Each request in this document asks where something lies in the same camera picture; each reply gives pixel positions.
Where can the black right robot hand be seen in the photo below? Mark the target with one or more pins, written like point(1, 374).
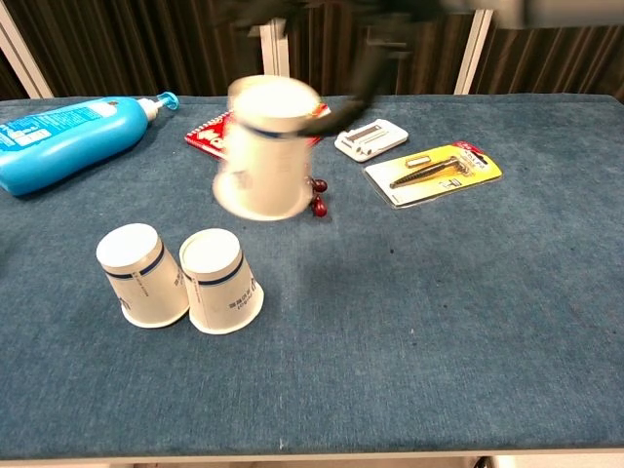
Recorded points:
point(375, 78)

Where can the white paper cup blue stripe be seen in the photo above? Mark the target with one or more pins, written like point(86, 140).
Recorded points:
point(222, 287)
point(141, 283)
point(268, 156)

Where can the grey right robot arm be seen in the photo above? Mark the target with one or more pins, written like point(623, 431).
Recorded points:
point(551, 12)

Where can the white plastic holder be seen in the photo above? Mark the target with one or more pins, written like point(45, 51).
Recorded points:
point(370, 139)

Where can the yellow carded razor package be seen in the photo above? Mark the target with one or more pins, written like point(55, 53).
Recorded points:
point(434, 173)

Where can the dark red grape bunch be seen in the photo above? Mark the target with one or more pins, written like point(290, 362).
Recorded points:
point(319, 202)

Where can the red decorated envelope pack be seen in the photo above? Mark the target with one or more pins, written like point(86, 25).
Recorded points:
point(207, 136)

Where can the dark brown curtain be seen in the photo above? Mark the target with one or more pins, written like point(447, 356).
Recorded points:
point(146, 49)

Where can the blue table cloth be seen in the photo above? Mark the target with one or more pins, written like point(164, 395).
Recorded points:
point(312, 380)

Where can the blue pump lotion bottle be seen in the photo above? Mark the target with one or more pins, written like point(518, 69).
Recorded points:
point(68, 139)

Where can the white window frame post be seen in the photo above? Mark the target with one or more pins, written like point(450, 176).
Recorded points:
point(473, 51)
point(273, 53)
point(24, 53)

